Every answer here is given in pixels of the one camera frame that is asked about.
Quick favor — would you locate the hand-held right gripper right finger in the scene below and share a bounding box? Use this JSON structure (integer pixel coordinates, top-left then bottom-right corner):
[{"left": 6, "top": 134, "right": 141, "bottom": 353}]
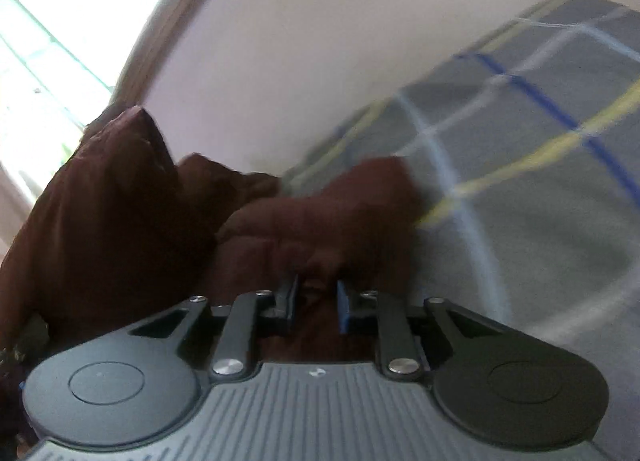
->
[{"left": 336, "top": 280, "right": 507, "bottom": 378}]

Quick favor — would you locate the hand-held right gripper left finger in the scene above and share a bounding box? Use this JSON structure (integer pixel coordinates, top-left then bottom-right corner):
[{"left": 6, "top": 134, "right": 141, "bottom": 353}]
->
[{"left": 127, "top": 273, "right": 300, "bottom": 378}]

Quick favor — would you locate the brown puffer jacket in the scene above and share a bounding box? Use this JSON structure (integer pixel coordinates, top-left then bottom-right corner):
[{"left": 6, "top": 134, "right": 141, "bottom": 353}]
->
[{"left": 0, "top": 106, "right": 433, "bottom": 442}]

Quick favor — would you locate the grey plaid bed sheet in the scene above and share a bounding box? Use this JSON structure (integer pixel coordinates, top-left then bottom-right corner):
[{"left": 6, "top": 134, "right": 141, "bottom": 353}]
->
[{"left": 282, "top": 0, "right": 640, "bottom": 367}]

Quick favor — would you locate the wooden framed window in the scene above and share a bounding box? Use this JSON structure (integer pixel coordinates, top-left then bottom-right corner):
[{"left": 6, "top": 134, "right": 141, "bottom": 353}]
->
[{"left": 0, "top": 0, "right": 271, "bottom": 192}]

